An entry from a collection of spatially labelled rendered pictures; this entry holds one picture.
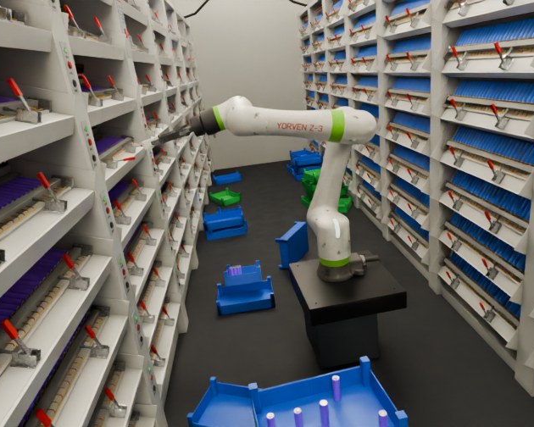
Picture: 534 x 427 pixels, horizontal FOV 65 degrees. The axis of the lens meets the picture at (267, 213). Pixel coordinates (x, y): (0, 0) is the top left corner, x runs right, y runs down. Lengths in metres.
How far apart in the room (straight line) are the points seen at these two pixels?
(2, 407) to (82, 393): 0.30
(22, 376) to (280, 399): 0.57
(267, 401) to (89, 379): 0.42
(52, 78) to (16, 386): 0.69
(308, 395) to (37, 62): 1.03
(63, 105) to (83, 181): 0.19
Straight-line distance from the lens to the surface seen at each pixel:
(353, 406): 1.10
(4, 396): 0.81
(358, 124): 1.51
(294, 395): 1.11
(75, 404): 1.05
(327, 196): 1.72
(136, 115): 1.82
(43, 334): 0.93
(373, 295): 1.59
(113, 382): 1.36
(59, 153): 1.18
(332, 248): 1.62
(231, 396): 1.76
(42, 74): 1.16
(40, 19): 1.16
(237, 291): 2.39
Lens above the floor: 1.18
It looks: 19 degrees down
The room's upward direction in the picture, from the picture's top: 7 degrees counter-clockwise
